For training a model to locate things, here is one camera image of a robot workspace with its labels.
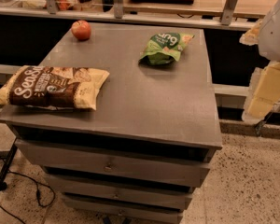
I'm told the black stand leg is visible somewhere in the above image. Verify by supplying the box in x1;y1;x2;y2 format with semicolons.
0;144;18;191

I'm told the bottom grey drawer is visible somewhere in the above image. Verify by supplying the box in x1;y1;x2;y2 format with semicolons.
62;194;183;224

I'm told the brown sea salt chip bag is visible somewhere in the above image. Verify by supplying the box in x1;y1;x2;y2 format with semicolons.
0;65;109;110

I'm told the middle grey drawer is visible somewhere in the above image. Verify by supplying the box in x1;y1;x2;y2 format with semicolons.
45;174;192;210

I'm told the grey drawer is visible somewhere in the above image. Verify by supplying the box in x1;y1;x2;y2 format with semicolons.
15;139;210;188
62;194;183;224
45;174;192;210

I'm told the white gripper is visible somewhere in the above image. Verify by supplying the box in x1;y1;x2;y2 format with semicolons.
239;0;280;123

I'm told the right metal bracket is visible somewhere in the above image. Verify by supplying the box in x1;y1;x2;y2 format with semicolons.
220;0;238;25

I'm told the top grey drawer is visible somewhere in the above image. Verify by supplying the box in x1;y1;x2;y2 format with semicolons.
15;139;210;188

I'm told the grey drawer cabinet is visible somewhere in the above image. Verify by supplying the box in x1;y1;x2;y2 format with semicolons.
0;22;224;224

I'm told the green rice chip bag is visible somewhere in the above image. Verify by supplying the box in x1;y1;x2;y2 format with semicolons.
139;33;194;65

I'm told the middle metal bracket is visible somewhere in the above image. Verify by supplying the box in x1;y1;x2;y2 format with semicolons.
113;0;123;19

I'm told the black floor cable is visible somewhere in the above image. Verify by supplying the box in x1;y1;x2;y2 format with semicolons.
0;148;57;224

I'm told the red apple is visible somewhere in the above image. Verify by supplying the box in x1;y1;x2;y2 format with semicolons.
71;21;91;40

